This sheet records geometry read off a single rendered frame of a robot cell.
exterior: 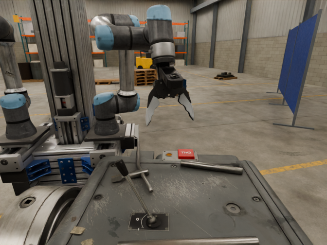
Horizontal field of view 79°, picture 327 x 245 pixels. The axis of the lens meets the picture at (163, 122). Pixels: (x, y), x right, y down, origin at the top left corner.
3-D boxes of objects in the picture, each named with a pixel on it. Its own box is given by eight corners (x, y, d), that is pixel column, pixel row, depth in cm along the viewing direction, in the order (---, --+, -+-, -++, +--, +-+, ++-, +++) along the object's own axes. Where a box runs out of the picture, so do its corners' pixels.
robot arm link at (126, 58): (113, 109, 127) (107, 12, 100) (136, 106, 133) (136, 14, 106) (117, 117, 118) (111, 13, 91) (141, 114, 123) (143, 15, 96)
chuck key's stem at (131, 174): (112, 184, 59) (149, 176, 63) (111, 178, 58) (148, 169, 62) (111, 180, 61) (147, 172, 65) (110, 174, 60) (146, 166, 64)
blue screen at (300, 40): (265, 92, 816) (277, 29, 735) (288, 94, 785) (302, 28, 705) (272, 124, 462) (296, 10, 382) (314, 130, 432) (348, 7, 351)
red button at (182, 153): (192, 153, 78) (192, 148, 78) (194, 161, 73) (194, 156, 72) (177, 153, 79) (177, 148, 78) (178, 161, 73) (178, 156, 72)
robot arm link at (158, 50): (176, 41, 58) (149, 43, 57) (178, 57, 59) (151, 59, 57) (171, 48, 66) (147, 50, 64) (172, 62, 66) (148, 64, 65)
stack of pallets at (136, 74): (151, 82, 1075) (151, 68, 1050) (158, 84, 1002) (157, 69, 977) (129, 83, 1024) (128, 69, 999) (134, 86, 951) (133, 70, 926)
